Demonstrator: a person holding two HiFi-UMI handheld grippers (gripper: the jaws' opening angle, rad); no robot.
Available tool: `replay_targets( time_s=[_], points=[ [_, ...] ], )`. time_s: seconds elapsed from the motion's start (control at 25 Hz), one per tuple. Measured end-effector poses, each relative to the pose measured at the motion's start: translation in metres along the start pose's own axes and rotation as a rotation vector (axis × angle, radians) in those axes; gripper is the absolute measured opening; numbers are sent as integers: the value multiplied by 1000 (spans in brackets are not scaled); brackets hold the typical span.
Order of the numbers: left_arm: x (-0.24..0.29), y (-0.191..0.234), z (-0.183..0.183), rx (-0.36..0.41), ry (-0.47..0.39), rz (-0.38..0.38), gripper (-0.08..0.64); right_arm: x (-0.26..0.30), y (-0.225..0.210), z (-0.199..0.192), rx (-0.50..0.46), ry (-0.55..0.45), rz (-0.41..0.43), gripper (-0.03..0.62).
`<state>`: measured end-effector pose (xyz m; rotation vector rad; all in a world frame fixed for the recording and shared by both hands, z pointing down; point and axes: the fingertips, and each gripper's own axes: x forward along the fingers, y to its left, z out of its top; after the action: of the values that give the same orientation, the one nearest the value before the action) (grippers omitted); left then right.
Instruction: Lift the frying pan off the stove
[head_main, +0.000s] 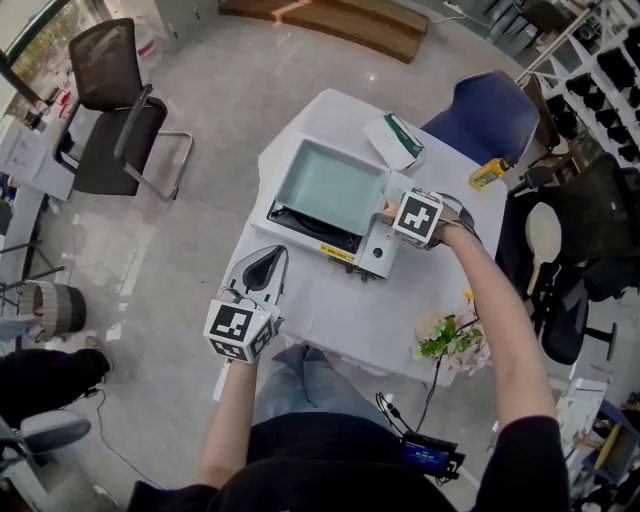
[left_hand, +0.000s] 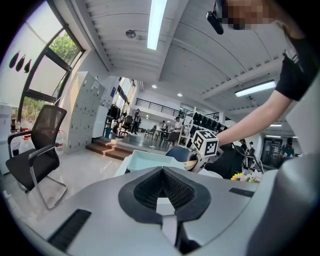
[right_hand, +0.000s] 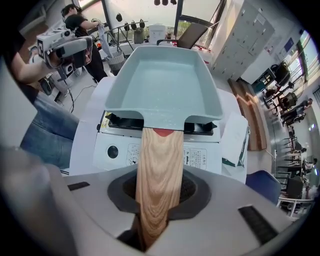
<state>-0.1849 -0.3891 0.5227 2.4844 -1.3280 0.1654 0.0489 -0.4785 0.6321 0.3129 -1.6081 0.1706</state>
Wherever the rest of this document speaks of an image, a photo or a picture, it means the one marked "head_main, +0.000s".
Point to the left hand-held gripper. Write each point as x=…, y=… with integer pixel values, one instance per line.
x=235, y=325

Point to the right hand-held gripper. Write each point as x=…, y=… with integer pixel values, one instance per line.
x=417, y=217

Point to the white portable gas stove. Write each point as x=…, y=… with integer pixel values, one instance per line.
x=377, y=252

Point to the pale green square pan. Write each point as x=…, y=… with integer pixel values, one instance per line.
x=330, y=185

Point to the person's left forearm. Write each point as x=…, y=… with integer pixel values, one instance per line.
x=230, y=425

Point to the person's right forearm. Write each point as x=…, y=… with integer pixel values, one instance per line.
x=505, y=325

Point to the yellow bottle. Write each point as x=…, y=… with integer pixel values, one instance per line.
x=487, y=175

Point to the white green tissue packet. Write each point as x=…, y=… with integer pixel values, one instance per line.
x=390, y=140

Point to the white tablecloth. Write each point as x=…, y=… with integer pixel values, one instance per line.
x=340, y=310

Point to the person's grey trousers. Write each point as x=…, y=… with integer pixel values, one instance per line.
x=300, y=385

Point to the blue chair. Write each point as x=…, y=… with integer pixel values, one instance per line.
x=480, y=120

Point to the cream round hand fan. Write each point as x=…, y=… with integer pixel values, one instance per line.
x=542, y=230

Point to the pink flower bouquet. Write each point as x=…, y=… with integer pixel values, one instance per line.
x=450, y=340

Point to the brown wooden chair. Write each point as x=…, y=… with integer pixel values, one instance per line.
x=542, y=115

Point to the black office chair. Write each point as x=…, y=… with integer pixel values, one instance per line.
x=595, y=210

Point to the black mesh chrome chair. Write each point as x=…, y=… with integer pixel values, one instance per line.
x=107, y=145

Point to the wooden steps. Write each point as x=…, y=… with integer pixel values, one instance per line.
x=350, y=25

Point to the person's black shirt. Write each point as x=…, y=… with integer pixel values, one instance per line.
x=325, y=475

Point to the grey striped basket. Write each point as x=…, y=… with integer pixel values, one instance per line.
x=55, y=310

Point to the white shelf rack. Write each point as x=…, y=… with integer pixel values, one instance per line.
x=575, y=60

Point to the black battery pack with screen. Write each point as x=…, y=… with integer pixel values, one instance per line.
x=430, y=455

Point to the white framed glass table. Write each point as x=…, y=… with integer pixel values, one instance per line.
x=580, y=400

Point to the rows of black devices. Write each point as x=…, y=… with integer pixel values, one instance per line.
x=615, y=65

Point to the grey oval shell device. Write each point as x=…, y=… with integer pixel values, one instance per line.
x=55, y=435

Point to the white side table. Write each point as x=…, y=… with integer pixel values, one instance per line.
x=30, y=155

